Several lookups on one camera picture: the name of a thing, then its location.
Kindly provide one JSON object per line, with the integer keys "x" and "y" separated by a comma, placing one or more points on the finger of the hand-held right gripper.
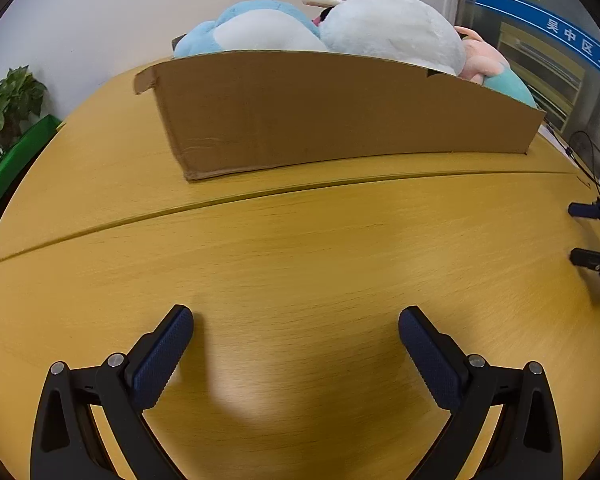
{"x": 587, "y": 209}
{"x": 587, "y": 259}

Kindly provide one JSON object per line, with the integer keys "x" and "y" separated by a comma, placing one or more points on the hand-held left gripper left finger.
{"x": 162, "y": 355}

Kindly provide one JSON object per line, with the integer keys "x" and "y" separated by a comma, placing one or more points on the blue window banner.
{"x": 555, "y": 25}

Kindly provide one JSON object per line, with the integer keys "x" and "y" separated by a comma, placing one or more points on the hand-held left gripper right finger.
{"x": 432, "y": 360}

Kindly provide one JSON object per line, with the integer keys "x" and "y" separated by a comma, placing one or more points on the yellow shelf behind glass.
{"x": 540, "y": 70}

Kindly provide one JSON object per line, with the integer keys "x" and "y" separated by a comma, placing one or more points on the white panda plush toy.
{"x": 390, "y": 27}

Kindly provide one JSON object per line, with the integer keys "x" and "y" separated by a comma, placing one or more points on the green potted plant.
{"x": 5, "y": 110}

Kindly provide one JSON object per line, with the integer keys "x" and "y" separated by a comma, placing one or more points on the shallow cardboard box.
{"x": 330, "y": 110}

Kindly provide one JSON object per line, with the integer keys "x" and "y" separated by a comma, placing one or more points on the green planter box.
{"x": 17, "y": 147}

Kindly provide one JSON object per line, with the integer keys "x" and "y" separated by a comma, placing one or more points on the blue bear plush toy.
{"x": 260, "y": 30}

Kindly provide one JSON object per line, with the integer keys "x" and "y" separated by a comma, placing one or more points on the pink and teal plush toy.
{"x": 495, "y": 70}

